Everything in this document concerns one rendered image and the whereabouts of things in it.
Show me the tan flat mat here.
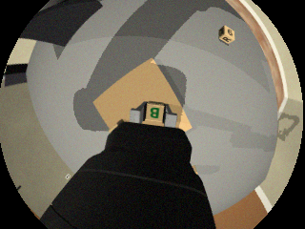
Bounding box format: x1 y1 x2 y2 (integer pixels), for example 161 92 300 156
93 58 192 132

